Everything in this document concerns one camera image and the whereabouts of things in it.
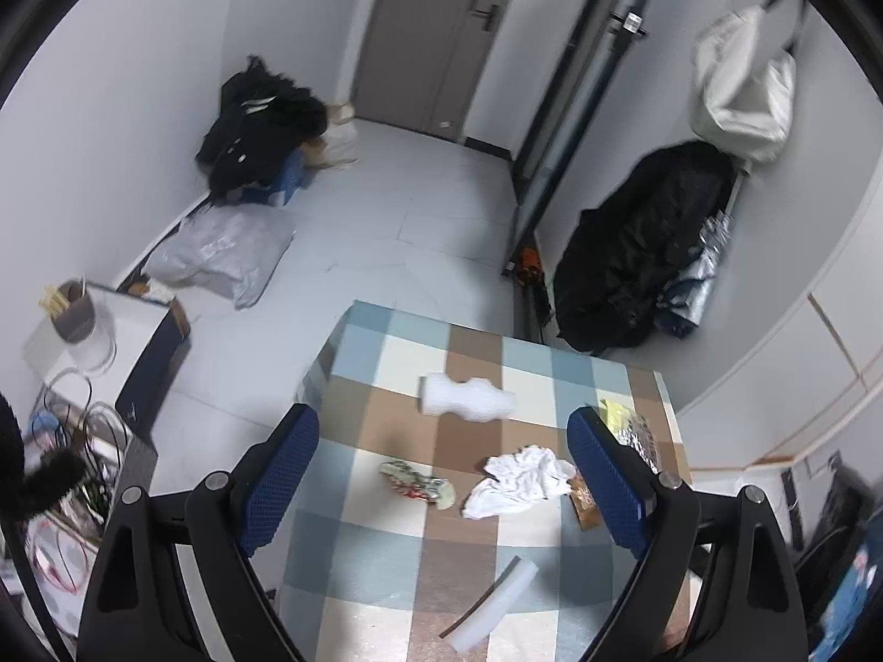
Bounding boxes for white hanging bag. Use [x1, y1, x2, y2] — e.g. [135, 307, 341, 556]
[691, 6, 797, 165]

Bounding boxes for brown heart print packet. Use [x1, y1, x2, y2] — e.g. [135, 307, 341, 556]
[569, 476, 605, 532]

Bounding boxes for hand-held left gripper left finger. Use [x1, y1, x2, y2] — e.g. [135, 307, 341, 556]
[76, 403, 322, 662]

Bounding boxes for yellow snack wrapper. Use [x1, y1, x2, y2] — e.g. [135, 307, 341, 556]
[597, 396, 661, 473]

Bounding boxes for tangled cables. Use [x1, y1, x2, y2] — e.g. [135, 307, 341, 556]
[28, 369, 139, 594]

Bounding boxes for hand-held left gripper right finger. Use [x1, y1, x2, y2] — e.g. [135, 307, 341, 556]
[566, 405, 808, 662]

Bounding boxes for grey room door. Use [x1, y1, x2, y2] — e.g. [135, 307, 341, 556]
[352, 0, 525, 146]

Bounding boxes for crumpled white tissue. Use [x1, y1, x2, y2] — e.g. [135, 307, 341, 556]
[461, 446, 579, 521]

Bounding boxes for blue printed cloth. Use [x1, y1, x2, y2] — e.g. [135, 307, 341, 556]
[814, 544, 883, 656]

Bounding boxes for brown chopstick holder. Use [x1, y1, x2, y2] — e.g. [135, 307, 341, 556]
[38, 276, 98, 346]

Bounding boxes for black framed glass door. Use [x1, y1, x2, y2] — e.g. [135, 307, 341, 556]
[510, 0, 656, 236]

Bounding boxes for black clothes pile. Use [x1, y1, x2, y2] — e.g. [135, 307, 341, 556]
[195, 55, 331, 197]

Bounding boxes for clear plastic container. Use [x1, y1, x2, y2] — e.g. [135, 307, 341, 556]
[65, 303, 120, 375]

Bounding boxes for beige cloth bag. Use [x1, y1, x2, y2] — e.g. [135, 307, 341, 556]
[321, 103, 360, 168]

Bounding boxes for white foam piece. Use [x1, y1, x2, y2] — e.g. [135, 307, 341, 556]
[419, 372, 517, 423]

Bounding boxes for orange black tool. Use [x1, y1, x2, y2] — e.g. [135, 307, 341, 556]
[514, 248, 547, 285]

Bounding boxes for white foam strip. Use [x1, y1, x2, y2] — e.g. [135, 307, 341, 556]
[439, 558, 539, 653]

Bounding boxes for dark box with white top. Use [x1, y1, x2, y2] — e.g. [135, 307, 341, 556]
[24, 282, 193, 442]

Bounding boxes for red white candy wrapper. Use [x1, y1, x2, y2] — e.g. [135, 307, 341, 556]
[378, 458, 456, 510]

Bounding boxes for black hanging coat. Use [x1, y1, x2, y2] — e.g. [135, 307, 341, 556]
[555, 141, 739, 353]

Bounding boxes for checkered tablecloth table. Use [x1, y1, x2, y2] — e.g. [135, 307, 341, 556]
[276, 300, 694, 662]

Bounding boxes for clear plastic bag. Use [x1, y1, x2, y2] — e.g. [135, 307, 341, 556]
[141, 207, 297, 309]

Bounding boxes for black fuzzy object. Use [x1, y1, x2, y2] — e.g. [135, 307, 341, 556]
[0, 393, 87, 518]

